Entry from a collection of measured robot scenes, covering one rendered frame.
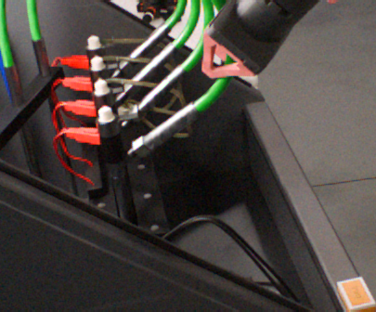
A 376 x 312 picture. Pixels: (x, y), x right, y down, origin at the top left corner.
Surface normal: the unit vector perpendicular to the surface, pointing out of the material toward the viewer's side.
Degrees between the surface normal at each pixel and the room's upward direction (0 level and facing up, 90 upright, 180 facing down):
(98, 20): 90
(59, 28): 90
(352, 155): 0
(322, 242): 0
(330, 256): 0
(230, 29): 47
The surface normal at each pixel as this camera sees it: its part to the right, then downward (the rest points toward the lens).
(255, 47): 0.43, -0.39
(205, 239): -0.15, -0.85
